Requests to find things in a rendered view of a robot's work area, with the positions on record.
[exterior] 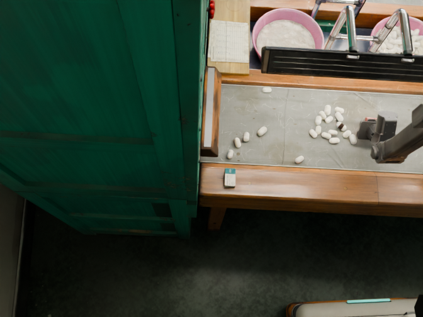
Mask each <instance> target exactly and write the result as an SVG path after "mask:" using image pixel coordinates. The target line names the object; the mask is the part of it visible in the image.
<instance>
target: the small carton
mask: <svg viewBox="0 0 423 317"><path fill-rule="evenodd" d="M235 174H236V169H233V168H225V178H224V187H235Z"/></svg>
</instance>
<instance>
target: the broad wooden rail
mask: <svg viewBox="0 0 423 317"><path fill-rule="evenodd" d="M225 168H233V169H236V174H235V187H224V178H225ZM198 206H202V207H214V208H239V209H263V210H276V211H300V212H313V213H337V214H361V215H375V216H399V217H412V218H423V174H404V173H392V172H369V171H356V170H334V169H311V168H298V167H275V166H263V165H240V164H217V163H204V162H202V163H201V164H200V171H199V185H198Z"/></svg>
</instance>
